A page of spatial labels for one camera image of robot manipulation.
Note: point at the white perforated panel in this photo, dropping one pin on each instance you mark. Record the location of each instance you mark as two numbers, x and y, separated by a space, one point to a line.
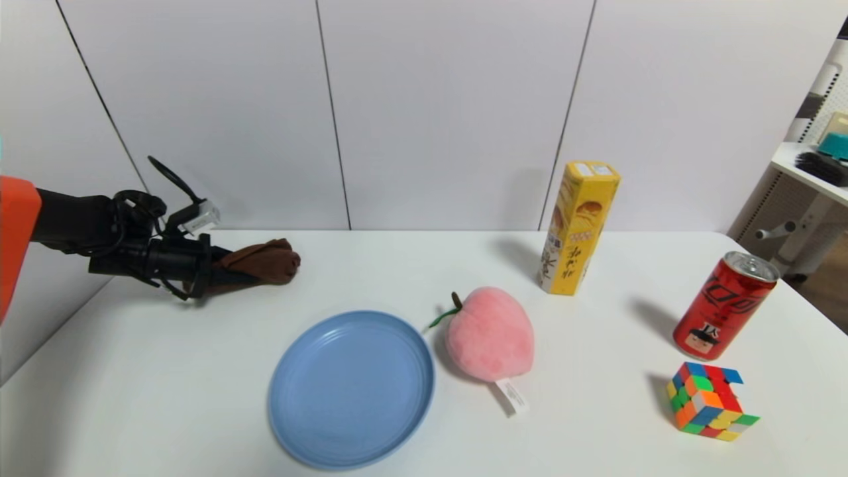
820 86

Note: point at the multicolour puzzle cube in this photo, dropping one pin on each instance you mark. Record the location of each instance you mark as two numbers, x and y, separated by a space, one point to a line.
709 402

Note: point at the beige board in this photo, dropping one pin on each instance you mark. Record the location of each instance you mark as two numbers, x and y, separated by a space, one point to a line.
840 122

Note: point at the teal sponge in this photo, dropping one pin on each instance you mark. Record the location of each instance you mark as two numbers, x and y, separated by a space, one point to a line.
835 144

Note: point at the red soda can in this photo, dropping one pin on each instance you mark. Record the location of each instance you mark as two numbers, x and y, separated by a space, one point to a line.
722 308

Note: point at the brown cloth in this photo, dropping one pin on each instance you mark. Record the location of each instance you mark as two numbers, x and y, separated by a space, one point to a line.
268 262

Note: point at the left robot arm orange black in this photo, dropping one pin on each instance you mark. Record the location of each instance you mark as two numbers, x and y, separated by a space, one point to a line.
66 222

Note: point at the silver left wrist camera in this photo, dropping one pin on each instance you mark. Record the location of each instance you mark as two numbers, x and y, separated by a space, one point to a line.
200 217

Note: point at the pink peach plush toy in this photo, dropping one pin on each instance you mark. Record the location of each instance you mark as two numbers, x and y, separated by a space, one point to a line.
489 334

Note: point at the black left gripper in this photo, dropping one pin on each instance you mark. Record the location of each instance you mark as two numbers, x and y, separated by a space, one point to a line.
204 266

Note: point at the white side shelf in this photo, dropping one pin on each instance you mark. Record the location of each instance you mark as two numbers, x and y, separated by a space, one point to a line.
813 182

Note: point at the yellow hexagonal snack box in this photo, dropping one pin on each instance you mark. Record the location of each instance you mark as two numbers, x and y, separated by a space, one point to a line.
576 232

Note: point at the blue round plate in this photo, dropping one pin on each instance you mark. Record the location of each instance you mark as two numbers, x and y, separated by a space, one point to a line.
351 387

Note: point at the black bristle brush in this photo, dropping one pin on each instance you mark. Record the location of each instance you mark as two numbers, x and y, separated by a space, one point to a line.
821 165

